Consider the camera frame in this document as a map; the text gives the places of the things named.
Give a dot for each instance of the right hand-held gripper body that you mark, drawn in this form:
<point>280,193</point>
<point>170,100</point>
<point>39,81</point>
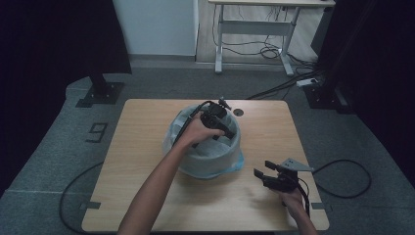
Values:
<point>284,181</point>

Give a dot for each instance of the white bag with blue hem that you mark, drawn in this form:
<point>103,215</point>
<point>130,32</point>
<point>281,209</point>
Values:
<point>235,164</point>

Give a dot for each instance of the black stand base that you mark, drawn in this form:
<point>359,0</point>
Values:
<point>101,93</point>

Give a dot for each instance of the person's left hand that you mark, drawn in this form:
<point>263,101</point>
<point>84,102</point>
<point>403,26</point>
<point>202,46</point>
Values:
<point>195,132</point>

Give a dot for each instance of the person's right hand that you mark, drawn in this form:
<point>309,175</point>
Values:
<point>293,200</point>

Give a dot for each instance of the black stand with base plate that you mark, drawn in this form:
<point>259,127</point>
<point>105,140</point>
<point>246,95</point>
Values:
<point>323,98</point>

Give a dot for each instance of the grey tape strip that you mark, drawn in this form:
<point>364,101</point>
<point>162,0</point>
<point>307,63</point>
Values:
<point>321,206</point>
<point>91,205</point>

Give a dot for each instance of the dark curtain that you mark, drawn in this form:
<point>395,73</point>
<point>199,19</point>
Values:
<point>49,49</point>
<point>375,65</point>

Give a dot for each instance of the black round table grommet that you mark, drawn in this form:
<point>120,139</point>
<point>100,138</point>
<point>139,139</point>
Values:
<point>238,112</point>

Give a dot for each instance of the white power strip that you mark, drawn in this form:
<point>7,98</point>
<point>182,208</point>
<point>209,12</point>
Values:
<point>306,82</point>

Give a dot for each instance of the white desk frame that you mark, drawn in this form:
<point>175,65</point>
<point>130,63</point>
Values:
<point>254,27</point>

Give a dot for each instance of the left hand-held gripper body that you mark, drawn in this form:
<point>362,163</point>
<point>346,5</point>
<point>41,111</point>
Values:
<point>213,114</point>

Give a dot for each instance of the white panel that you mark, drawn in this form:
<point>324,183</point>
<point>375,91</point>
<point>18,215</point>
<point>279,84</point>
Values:
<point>156,26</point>

